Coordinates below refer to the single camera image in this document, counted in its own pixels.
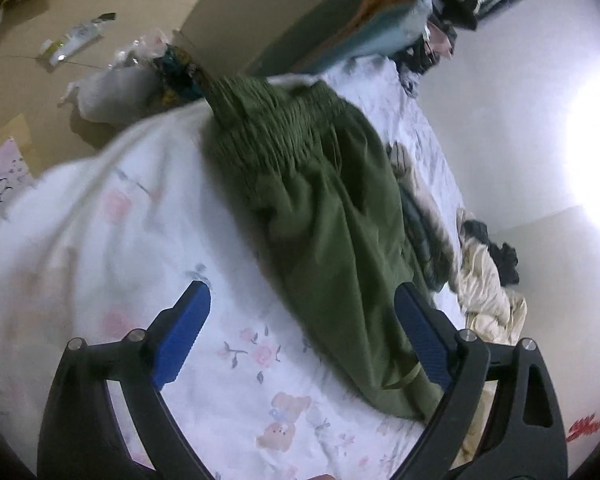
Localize green pants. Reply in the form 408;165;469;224
207;76;442;420

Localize cream crumpled blanket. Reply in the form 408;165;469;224
453;208;528;346

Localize white floral bed sheet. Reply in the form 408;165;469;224
0;54;474;480

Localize folded beige and teal clothes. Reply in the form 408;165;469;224
387;142;456;292

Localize white plastic bag on floor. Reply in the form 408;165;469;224
58;28;169;127

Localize white tube package on floor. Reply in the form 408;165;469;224
38;12;117;67

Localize teal bed headboard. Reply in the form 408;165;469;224
245;0;432;77

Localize dark clothes near wall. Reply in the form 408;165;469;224
463;220;520;287

